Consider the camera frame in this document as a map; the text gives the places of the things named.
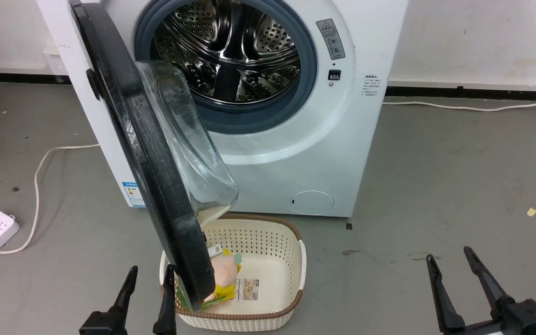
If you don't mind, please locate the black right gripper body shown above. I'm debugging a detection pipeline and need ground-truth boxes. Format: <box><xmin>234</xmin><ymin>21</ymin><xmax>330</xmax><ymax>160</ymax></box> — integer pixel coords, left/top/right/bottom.
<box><xmin>440</xmin><ymin>297</ymin><xmax>536</xmax><ymax>335</ymax></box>

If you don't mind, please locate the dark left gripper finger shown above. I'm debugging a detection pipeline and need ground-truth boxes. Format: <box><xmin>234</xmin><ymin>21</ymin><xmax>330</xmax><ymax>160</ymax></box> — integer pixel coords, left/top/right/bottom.
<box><xmin>153</xmin><ymin>264</ymin><xmax>177</xmax><ymax>335</ymax></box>
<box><xmin>108</xmin><ymin>266</ymin><xmax>139</xmax><ymax>316</ymax></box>

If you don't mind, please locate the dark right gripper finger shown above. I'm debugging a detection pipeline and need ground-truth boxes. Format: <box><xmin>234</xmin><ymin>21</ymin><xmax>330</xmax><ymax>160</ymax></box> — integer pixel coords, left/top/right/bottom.
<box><xmin>463</xmin><ymin>246</ymin><xmax>516</xmax><ymax>308</ymax></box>
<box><xmin>426</xmin><ymin>254</ymin><xmax>467</xmax><ymax>334</ymax></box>

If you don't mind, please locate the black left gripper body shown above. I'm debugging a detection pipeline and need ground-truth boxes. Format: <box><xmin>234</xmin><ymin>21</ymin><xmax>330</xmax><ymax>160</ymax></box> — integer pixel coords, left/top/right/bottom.
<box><xmin>79</xmin><ymin>311</ymin><xmax>128</xmax><ymax>335</ymax></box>

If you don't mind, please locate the black round glass washer door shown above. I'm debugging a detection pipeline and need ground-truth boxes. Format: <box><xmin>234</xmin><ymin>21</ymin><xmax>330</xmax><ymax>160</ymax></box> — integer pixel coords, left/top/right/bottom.
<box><xmin>69</xmin><ymin>0</ymin><xmax>240</xmax><ymax>313</ymax></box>

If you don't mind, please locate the white front-load washing machine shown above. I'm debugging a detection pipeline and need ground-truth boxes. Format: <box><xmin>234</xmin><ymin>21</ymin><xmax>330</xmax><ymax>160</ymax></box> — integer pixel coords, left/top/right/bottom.
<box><xmin>37</xmin><ymin>0</ymin><xmax>409</xmax><ymax>218</ymax></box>

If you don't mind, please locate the yellow and pink packet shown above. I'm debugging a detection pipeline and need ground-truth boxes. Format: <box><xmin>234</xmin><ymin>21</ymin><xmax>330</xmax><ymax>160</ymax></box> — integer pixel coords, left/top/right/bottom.
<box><xmin>175</xmin><ymin>248</ymin><xmax>243</xmax><ymax>310</ymax></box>

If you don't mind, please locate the paper label sticker in basket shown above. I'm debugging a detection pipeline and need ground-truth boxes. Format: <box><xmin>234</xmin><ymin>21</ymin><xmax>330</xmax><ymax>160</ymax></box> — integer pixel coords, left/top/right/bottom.
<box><xmin>234</xmin><ymin>278</ymin><xmax>261</xmax><ymax>302</ymax></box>

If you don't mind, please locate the cream laundry basket brown rim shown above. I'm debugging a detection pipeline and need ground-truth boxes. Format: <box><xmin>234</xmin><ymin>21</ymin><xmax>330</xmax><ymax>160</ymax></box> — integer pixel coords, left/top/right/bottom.
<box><xmin>159</xmin><ymin>214</ymin><xmax>307</xmax><ymax>333</ymax></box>

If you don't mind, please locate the white power strip cable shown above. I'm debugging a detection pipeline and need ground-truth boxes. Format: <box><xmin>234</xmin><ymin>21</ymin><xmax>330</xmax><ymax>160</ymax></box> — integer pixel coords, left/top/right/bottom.
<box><xmin>0</xmin><ymin>144</ymin><xmax>101</xmax><ymax>255</ymax></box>

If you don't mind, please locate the long white floor cable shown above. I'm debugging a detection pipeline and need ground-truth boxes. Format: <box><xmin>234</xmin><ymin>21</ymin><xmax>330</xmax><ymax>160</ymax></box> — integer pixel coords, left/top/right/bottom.
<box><xmin>382</xmin><ymin>91</ymin><xmax>536</xmax><ymax>113</ymax></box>

